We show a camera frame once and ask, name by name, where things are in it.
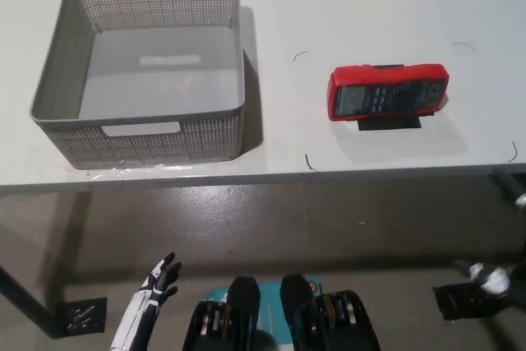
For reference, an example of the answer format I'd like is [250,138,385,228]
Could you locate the black floor tape patch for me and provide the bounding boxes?
[54,296,108,335]
[431,283,491,321]

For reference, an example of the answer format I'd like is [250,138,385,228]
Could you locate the clear tape strip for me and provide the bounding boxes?
[81,161,199,182]

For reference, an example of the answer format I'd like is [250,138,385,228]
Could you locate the grey perforated plastic basket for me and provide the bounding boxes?
[28,0,247,170]

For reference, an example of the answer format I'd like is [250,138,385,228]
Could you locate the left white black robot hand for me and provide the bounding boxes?
[109,251,182,351]

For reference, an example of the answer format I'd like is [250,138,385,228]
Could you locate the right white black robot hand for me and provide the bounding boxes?
[453,258,513,297]

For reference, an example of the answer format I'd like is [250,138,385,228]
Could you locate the black tape patch on table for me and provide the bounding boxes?
[356,113,424,133]

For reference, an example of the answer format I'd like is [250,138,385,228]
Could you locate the red digital multimeter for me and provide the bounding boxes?
[327,62,450,122]

